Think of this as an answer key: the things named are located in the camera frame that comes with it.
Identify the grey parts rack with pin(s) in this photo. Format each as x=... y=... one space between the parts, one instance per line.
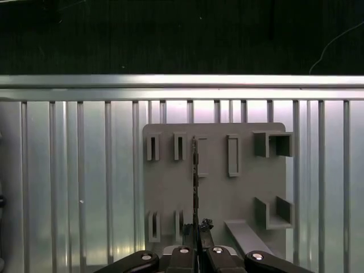
x=216 y=193

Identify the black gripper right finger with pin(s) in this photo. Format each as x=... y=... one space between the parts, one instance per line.
x=219 y=261

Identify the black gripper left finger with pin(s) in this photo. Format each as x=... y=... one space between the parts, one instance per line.
x=179 y=261

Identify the blue RAM stick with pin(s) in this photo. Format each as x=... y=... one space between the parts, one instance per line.
x=195 y=185

